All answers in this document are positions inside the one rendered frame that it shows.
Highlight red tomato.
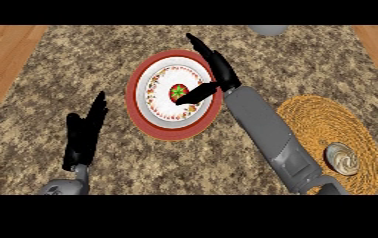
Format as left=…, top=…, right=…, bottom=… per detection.
left=169, top=84, right=191, bottom=104

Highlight grey round object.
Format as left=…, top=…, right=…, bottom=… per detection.
left=246, top=25, right=291, bottom=37

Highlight yellow woven round placemat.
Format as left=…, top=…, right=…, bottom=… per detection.
left=275, top=94, right=378, bottom=196

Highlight white floral plate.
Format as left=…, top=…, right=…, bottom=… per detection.
left=135, top=56, right=216, bottom=130

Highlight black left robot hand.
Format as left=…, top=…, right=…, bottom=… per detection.
left=61, top=90, right=110, bottom=172

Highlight red round placemat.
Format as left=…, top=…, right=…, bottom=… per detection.
left=126, top=49, right=225, bottom=142

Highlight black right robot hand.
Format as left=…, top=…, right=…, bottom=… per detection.
left=175, top=32, right=244, bottom=106

